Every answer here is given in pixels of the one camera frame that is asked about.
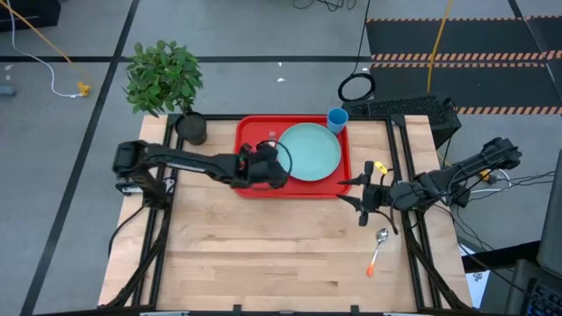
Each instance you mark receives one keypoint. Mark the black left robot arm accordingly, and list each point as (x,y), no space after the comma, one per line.
(189,163)

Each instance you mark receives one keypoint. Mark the red plastic tray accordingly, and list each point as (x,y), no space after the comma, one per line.
(250,127)

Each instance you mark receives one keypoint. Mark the teal round plate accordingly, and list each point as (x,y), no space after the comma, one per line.
(311,151)

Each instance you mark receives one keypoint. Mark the yellow tag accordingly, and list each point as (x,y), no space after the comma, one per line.
(380,167)

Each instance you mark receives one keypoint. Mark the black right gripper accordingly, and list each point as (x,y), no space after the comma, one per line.
(377,196)

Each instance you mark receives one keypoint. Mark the black hazard-striped floor mat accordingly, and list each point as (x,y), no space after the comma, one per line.
(461,39)

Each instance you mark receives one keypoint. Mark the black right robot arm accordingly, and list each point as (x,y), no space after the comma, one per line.
(474,167)

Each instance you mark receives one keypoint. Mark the white paper sheet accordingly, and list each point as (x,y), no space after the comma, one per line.
(476,287)

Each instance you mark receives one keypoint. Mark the black aluminium table frame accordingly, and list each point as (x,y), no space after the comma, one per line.
(211,117)

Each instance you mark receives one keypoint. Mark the blue plastic cup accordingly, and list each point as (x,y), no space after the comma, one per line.
(337,118)

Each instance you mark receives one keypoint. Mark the grey monitor back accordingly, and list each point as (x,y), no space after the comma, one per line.
(552,210)

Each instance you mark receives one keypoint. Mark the black floor box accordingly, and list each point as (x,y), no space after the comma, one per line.
(26,13)

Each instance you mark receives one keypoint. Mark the clear plastic fork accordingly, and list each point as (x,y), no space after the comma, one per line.
(272,137)

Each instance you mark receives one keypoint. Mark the green potted plant black pot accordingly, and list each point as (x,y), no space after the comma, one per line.
(162,79)

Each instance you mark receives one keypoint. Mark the black frame clamp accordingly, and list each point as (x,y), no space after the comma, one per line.
(355,310)
(398,119)

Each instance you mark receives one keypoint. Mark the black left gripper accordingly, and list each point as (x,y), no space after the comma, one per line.
(263,173)

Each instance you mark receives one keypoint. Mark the black keyboard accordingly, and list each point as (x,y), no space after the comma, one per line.
(546,303)

